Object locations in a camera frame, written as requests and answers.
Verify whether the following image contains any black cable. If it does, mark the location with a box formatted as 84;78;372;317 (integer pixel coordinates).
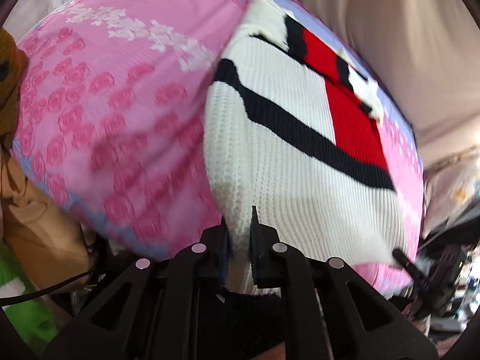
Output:
0;271;91;301

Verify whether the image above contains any pale printed cloth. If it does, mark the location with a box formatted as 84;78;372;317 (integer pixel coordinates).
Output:
423;149;480;235

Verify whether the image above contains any beige cardboard box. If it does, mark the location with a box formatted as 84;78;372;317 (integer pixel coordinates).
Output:
0;149;91;284

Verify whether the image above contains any pink floral bed sheet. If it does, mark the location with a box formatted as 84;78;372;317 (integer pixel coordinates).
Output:
9;0;427;301

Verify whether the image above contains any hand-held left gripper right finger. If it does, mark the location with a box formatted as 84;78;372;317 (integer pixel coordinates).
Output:
250;205;439;360

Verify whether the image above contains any brown plush toy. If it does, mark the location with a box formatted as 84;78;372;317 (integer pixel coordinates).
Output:
0;26;29;149

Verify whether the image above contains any green plastic toy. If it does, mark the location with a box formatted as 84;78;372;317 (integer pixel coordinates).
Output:
0;243;59;358

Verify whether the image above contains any white curtain cloth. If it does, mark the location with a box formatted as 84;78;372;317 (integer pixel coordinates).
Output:
311;0;480;167

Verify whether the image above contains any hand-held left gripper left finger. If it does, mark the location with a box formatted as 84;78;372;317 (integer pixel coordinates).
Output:
42;215;230;360

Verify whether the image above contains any white navy red knit sweater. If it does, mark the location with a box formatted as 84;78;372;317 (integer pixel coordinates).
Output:
202;0;414;298

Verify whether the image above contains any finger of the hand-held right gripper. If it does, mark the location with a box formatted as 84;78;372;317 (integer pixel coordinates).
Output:
392;248;429;290

